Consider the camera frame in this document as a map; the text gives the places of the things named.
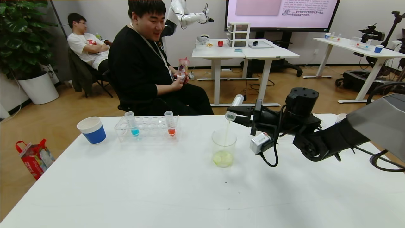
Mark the black camera rig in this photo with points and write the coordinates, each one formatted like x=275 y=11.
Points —
x=370 y=32

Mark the small clear tube rack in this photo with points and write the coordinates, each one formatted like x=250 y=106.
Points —
x=334 y=37
x=363 y=46

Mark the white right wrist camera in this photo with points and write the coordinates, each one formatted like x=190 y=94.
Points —
x=260 y=143

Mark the red paper shopping bag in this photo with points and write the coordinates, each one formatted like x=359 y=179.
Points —
x=32 y=161

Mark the clear plastic tube rack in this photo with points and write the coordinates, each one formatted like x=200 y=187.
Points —
x=152 y=126

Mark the white plant pot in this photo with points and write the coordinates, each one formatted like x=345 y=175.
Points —
x=39 y=89

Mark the white bowl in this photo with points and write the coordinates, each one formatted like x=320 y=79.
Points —
x=202 y=39

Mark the red pink toy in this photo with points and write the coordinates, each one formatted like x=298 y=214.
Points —
x=183 y=68

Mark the small glass beaker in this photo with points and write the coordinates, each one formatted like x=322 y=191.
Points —
x=355 y=41

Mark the man in black shirt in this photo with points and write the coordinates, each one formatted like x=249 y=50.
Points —
x=136 y=69

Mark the white power strip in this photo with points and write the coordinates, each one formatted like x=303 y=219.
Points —
x=191 y=76

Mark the green potted plant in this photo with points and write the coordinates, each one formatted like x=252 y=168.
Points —
x=22 y=38

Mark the blue pigment test tube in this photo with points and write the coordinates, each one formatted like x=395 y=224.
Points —
x=132 y=123

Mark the yellow pigment test tube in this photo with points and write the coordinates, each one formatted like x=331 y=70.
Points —
x=235 y=103

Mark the dark folding chair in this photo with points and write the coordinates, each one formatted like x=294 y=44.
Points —
x=80 y=73

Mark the black tripod stand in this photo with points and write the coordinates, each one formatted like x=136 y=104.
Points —
x=394 y=24

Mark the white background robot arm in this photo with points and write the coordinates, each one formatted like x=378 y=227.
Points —
x=190 y=19

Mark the grey tablet pad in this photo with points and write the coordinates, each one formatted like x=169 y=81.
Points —
x=260 y=45

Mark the red pigment test tube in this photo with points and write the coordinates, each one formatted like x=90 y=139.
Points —
x=170 y=126

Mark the long white standing desk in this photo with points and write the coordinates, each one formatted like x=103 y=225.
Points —
x=348 y=44

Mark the black display stand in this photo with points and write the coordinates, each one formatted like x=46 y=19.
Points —
x=284 y=66

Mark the large wall display screen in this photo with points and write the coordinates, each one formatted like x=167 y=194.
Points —
x=281 y=15

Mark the black office chair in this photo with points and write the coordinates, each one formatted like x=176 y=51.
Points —
x=125 y=107

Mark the white drawer organizer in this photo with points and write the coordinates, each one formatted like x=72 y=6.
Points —
x=239 y=34

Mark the blue white paper cup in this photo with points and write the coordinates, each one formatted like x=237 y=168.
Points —
x=94 y=134
x=341 y=117

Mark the man in white t-shirt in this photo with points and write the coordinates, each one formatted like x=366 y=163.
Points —
x=83 y=44

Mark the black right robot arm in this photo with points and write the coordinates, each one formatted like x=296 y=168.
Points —
x=332 y=139

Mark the clear glass beaker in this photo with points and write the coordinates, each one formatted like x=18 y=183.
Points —
x=223 y=158

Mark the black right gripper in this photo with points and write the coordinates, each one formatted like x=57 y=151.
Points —
x=257 y=114

